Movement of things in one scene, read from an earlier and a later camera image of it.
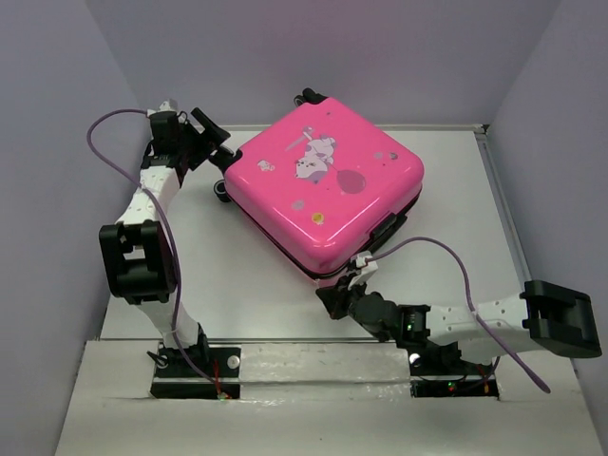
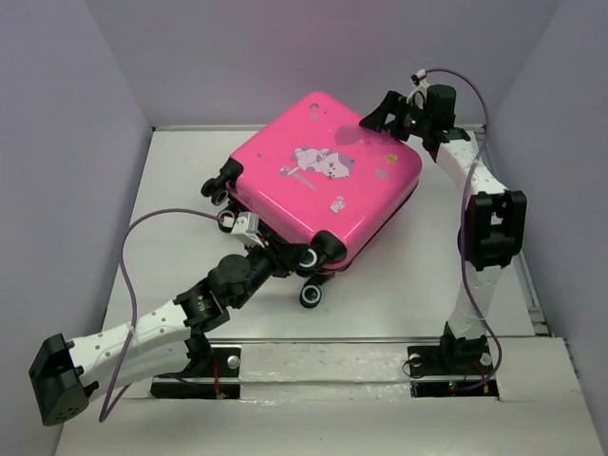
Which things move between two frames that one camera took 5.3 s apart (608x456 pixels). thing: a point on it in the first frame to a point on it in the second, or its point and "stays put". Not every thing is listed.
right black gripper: (334, 298) to (393, 104)
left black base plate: (198, 362) stays put
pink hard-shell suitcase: (320, 184) stays put
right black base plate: (438, 370) stays put
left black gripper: (210, 140) to (284, 257)
